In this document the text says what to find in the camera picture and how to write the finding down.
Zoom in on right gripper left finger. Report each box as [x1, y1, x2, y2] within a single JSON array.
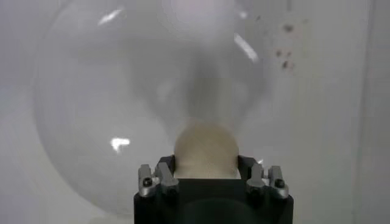
[[138, 154, 180, 198]]

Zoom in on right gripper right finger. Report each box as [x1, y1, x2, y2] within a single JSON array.
[[237, 154, 289, 199]]

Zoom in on white steamed baozi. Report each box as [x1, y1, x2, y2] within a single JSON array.
[[173, 121, 240, 180]]

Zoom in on white round plate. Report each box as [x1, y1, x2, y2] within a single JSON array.
[[32, 0, 272, 215]]

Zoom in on scattered dark crumbs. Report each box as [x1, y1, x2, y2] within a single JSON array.
[[272, 15, 308, 72]]

